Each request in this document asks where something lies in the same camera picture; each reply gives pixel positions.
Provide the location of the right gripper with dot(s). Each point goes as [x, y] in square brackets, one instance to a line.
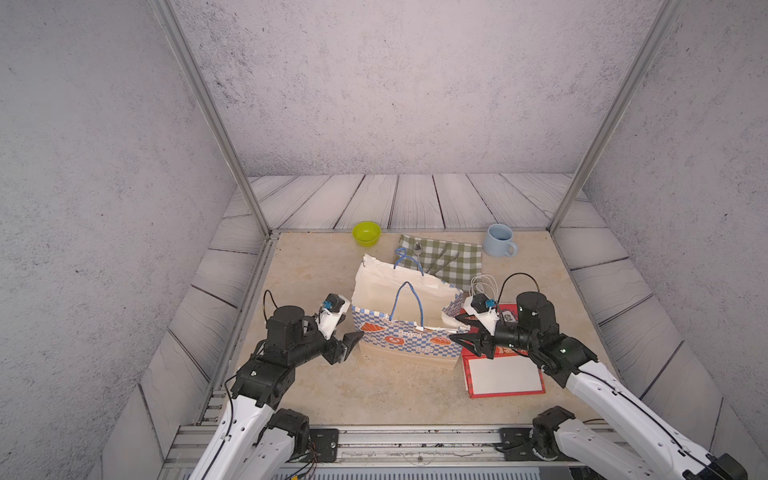
[477, 342]

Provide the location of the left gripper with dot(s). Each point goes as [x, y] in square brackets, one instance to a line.
[337, 350]

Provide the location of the blue checkered paper bag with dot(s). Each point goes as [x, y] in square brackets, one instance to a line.
[407, 314]

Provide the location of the red paper gift bag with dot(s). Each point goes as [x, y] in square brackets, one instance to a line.
[507, 374]

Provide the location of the white Happy Every Day bag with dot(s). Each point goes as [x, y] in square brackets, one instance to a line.
[483, 285]

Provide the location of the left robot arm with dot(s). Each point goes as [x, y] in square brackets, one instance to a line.
[256, 436]

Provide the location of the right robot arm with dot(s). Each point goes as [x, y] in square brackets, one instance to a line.
[657, 450]

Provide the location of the green checkered cloth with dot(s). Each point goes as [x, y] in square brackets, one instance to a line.
[455, 263]

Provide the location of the metal fork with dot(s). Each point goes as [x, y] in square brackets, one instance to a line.
[448, 255]

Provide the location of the light blue mug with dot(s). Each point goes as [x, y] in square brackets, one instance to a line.
[499, 241]

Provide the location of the green plastic bowl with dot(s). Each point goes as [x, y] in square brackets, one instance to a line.
[366, 233]

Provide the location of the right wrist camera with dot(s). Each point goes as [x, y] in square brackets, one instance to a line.
[484, 310]

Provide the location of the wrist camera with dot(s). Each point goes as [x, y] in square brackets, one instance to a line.
[484, 310]
[332, 312]

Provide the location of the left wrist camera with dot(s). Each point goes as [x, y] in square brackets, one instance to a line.
[332, 312]

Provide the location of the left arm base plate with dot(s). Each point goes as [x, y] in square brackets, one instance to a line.
[322, 445]

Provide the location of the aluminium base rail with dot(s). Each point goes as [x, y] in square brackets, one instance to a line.
[400, 426]

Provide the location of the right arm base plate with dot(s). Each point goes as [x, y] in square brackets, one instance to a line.
[516, 444]

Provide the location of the right frame post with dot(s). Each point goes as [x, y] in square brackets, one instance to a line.
[643, 60]

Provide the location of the frame post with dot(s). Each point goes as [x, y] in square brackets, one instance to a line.
[179, 44]
[643, 60]

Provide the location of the left frame post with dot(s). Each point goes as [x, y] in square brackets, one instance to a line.
[179, 44]

